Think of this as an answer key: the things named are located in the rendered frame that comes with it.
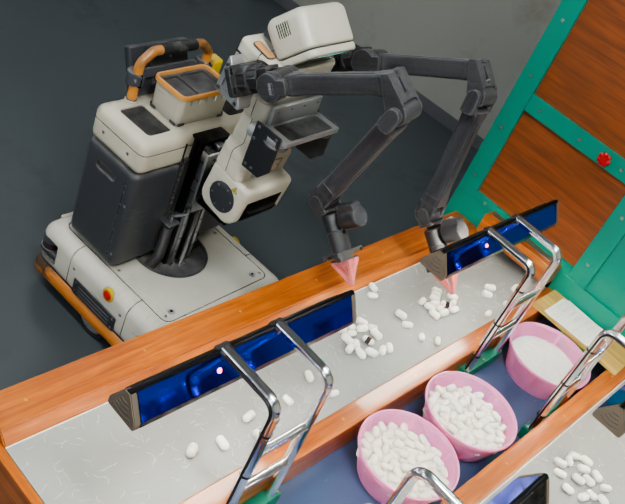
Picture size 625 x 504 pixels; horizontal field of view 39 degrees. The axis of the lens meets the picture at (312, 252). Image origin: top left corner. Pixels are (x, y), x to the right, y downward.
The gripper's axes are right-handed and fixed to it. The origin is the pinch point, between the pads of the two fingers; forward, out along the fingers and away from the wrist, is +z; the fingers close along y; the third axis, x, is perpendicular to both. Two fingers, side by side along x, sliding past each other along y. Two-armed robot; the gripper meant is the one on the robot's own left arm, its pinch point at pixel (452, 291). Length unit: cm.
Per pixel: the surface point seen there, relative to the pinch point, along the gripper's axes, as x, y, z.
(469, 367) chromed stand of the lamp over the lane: -5.2, -9.6, 20.8
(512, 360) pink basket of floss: -9.3, 6.1, 24.8
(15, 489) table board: 16, -136, -3
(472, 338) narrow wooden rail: -4.6, -3.4, 14.1
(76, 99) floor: 203, 33, -116
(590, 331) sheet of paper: -18, 39, 28
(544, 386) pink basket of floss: -17.6, 5.5, 33.4
